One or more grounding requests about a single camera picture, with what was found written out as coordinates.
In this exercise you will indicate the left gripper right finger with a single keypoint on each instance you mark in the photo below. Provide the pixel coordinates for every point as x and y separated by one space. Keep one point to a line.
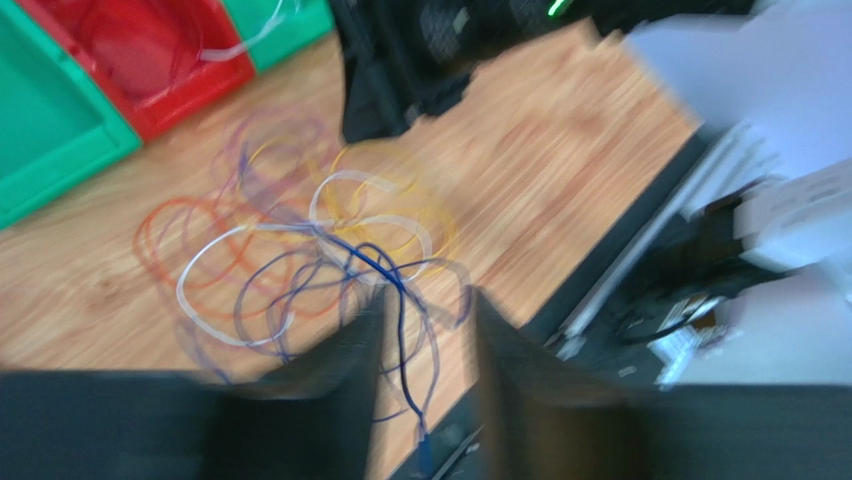
548 419

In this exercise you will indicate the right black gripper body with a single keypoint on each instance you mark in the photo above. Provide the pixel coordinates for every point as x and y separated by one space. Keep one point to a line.
407 59

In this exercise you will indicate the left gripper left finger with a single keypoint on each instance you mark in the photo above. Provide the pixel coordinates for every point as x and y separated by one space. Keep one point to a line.
309 419

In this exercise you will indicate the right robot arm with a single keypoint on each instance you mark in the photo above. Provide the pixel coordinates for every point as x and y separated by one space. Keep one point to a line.
780 69

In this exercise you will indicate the right green plastic bin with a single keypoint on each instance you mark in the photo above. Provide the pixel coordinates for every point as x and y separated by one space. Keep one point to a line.
271 31

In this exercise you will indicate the green plastic bin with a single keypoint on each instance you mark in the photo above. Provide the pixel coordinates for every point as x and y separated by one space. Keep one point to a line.
271 31
57 128

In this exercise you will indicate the red plastic bin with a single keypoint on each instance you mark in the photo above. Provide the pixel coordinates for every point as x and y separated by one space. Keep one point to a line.
145 56

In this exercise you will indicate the left green plastic bin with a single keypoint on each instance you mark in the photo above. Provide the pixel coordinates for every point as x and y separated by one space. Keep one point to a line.
57 128

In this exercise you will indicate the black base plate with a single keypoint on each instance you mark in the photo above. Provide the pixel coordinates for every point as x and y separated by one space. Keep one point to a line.
627 312

